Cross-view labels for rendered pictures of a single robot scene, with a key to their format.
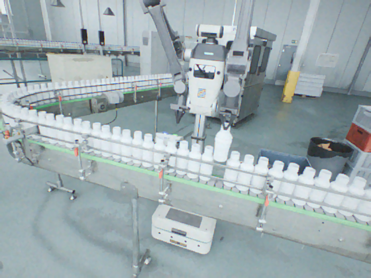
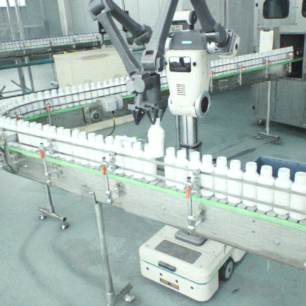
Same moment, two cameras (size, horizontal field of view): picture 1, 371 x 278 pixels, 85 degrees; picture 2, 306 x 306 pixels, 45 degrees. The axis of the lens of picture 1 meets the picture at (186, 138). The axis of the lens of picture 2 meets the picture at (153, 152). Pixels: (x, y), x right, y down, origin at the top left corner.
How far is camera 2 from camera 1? 93 cm
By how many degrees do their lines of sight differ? 22
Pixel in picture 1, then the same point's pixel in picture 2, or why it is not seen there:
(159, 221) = (146, 252)
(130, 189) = (88, 193)
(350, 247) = (288, 253)
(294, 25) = not seen: outside the picture
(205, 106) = (187, 106)
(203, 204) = (149, 206)
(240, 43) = (152, 42)
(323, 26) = not seen: outside the picture
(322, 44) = not seen: outside the picture
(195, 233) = (185, 270)
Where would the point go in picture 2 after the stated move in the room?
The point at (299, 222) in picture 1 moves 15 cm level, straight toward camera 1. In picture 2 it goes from (233, 222) to (202, 235)
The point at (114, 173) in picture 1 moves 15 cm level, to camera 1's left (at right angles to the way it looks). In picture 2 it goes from (75, 176) to (51, 173)
